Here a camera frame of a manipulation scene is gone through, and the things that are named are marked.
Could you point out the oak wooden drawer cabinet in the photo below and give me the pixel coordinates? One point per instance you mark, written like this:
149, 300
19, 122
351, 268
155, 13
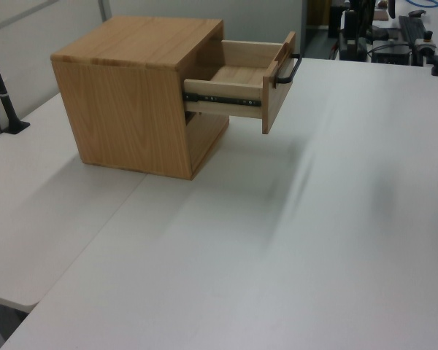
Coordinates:
124, 109

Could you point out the black equipment tower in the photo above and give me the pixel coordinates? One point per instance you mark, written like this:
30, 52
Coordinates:
350, 22

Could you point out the black electronics box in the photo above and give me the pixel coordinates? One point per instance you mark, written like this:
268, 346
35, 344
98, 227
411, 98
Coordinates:
390, 54

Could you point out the black computer keyboard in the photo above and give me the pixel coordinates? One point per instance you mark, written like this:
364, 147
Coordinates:
412, 27

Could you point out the emergency stop button box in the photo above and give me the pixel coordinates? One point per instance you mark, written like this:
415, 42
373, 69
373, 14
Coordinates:
425, 44

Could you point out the black metal drawer slide rail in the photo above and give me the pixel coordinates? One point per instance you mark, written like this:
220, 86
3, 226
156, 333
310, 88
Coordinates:
222, 99

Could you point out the black camera stand pole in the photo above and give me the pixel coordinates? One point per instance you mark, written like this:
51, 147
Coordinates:
7, 105

